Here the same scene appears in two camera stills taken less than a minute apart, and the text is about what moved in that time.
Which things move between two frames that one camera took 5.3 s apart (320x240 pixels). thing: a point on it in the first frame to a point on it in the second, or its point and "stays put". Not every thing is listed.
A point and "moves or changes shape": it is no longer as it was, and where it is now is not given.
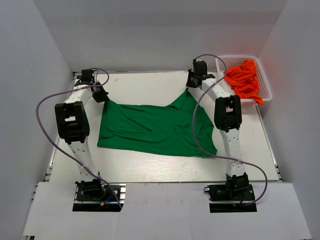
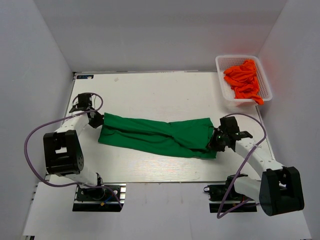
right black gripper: [189, 83] to [212, 144]
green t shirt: [168, 130] moves or changes shape
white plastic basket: [223, 62] stays put
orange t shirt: [244, 79] stays put
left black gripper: [103, 96] to [98, 122]
